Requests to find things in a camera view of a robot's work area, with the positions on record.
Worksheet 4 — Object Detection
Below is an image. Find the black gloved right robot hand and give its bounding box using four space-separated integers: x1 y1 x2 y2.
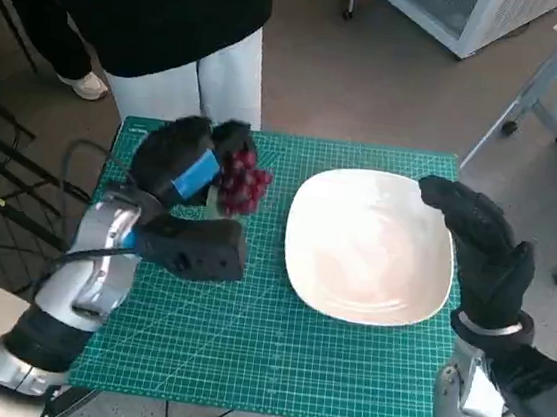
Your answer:
401 173 547 344

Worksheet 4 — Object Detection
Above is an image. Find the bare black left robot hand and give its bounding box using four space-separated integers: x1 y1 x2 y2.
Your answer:
125 107 262 217

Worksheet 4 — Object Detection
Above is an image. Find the red toy grape bunch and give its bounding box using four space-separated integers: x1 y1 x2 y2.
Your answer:
212 146 277 220

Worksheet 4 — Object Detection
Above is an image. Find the white square plate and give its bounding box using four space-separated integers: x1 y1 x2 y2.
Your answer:
276 161 466 334

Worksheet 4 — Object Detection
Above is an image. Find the person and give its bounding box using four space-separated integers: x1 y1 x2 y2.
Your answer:
0 0 277 135

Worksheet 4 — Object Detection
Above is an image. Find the green cutting mat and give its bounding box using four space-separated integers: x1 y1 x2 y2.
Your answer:
66 112 478 417

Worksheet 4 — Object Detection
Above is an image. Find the white mesh cabinet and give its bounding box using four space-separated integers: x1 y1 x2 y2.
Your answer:
369 0 557 70

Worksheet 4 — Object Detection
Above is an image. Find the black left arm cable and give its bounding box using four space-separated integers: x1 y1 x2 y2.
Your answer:
52 137 154 274

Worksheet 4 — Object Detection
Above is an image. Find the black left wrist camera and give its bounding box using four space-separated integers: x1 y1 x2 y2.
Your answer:
128 208 251 287

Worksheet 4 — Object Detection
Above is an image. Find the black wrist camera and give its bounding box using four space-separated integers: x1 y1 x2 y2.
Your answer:
128 208 251 287
480 337 557 417

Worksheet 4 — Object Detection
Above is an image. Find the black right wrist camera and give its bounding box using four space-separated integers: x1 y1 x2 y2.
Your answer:
480 337 557 417

